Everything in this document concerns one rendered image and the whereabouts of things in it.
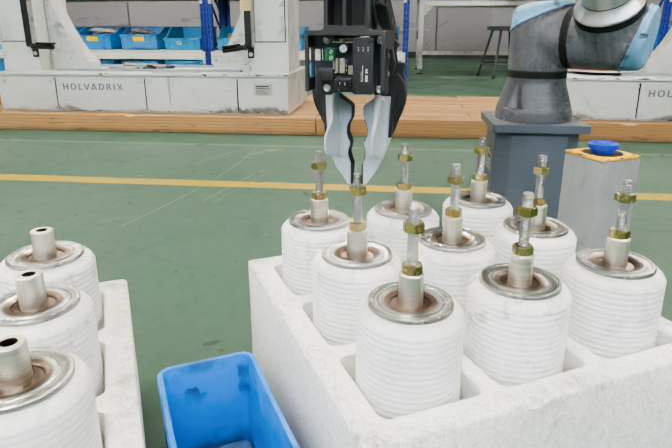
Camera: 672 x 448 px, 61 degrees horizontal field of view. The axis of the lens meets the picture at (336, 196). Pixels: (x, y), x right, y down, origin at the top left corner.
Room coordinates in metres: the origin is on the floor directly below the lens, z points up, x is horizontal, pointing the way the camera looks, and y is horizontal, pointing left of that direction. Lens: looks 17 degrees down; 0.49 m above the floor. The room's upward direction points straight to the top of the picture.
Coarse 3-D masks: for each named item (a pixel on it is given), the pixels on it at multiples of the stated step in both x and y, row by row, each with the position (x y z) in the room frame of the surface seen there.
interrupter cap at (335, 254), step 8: (344, 240) 0.60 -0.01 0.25; (368, 240) 0.60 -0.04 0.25; (328, 248) 0.58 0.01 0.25; (336, 248) 0.57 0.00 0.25; (344, 248) 0.58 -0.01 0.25; (368, 248) 0.58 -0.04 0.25; (376, 248) 0.57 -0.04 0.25; (384, 248) 0.58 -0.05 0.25; (328, 256) 0.55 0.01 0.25; (336, 256) 0.55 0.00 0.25; (344, 256) 0.56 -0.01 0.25; (368, 256) 0.56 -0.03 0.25; (376, 256) 0.55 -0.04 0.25; (384, 256) 0.55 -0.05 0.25; (392, 256) 0.56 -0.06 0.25; (336, 264) 0.53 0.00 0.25; (344, 264) 0.53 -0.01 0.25; (352, 264) 0.53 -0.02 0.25; (360, 264) 0.53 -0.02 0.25; (368, 264) 0.53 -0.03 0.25; (376, 264) 0.53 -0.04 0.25; (384, 264) 0.54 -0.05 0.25
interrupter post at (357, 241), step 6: (348, 228) 0.56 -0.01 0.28; (366, 228) 0.56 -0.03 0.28; (348, 234) 0.56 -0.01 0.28; (354, 234) 0.55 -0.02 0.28; (360, 234) 0.55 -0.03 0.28; (366, 234) 0.56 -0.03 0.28; (348, 240) 0.56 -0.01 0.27; (354, 240) 0.55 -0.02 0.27; (360, 240) 0.55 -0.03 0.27; (366, 240) 0.56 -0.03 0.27; (348, 246) 0.56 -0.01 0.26; (354, 246) 0.55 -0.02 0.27; (360, 246) 0.55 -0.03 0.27; (366, 246) 0.56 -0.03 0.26; (348, 252) 0.56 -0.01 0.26; (354, 252) 0.55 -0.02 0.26; (360, 252) 0.55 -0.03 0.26; (366, 252) 0.56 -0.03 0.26; (354, 258) 0.55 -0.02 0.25; (360, 258) 0.55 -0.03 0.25
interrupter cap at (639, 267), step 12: (588, 252) 0.56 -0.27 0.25; (600, 252) 0.56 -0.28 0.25; (588, 264) 0.53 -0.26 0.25; (600, 264) 0.54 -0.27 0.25; (636, 264) 0.53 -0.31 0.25; (648, 264) 0.53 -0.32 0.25; (612, 276) 0.51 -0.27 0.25; (624, 276) 0.50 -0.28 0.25; (636, 276) 0.50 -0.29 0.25; (648, 276) 0.51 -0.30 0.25
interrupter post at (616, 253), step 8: (608, 240) 0.54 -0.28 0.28; (616, 240) 0.53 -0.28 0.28; (624, 240) 0.53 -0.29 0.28; (608, 248) 0.54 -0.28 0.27; (616, 248) 0.53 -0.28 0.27; (624, 248) 0.53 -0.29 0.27; (608, 256) 0.53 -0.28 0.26; (616, 256) 0.53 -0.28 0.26; (624, 256) 0.53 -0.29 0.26; (608, 264) 0.53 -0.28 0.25; (616, 264) 0.53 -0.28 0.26; (624, 264) 0.53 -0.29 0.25
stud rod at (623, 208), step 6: (624, 180) 0.54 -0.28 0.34; (630, 180) 0.54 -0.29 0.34; (624, 186) 0.54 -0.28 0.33; (630, 186) 0.53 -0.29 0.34; (624, 192) 0.54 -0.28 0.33; (630, 192) 0.54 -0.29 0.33; (624, 204) 0.54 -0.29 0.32; (618, 210) 0.54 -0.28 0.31; (624, 210) 0.53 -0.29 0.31; (618, 216) 0.54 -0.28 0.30; (624, 216) 0.53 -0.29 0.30; (618, 222) 0.54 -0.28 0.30; (624, 222) 0.53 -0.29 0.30; (618, 228) 0.54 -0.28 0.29; (624, 228) 0.54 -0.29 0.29
